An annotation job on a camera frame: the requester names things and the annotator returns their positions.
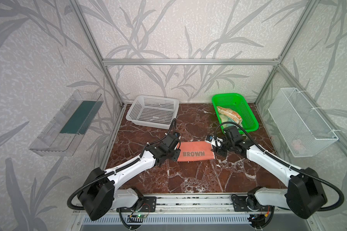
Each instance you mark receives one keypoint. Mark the aluminium frame rail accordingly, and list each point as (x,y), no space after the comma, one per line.
(108,62)

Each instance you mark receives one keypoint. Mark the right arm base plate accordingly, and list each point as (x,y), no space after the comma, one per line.
(243,203)

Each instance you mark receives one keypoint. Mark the cream orange patterned towel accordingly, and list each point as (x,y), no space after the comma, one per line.
(230,113)

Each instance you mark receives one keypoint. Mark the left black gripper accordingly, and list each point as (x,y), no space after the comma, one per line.
(175,154)

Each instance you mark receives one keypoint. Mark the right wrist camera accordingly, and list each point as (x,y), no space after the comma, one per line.
(215,142)

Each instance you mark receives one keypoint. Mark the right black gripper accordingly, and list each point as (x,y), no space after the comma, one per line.
(218,148)

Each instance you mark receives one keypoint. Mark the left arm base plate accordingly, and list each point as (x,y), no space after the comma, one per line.
(146,204)

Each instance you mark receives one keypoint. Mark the white wire mesh basket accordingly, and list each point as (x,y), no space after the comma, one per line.
(296,118)

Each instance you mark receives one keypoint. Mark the green perforated plastic basket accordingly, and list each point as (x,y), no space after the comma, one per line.
(234,107)

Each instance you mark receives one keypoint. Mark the clear acrylic wall shelf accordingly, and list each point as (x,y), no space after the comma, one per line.
(64,133)

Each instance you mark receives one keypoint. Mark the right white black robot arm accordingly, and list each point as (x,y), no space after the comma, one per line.
(303,193)

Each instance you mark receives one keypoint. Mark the light blue towel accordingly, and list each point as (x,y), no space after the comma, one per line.
(225,118)

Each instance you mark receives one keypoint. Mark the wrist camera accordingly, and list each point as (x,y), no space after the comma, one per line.
(177,135)
(215,142)

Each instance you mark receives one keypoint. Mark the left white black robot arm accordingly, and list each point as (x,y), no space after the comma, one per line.
(101,191)

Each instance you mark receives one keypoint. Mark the white perforated plastic basket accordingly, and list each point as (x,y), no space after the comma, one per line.
(153,111)

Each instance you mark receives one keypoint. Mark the pink brown bear towel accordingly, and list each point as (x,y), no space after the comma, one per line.
(195,151)

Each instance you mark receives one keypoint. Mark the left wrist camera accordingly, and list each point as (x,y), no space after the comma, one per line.
(177,135)

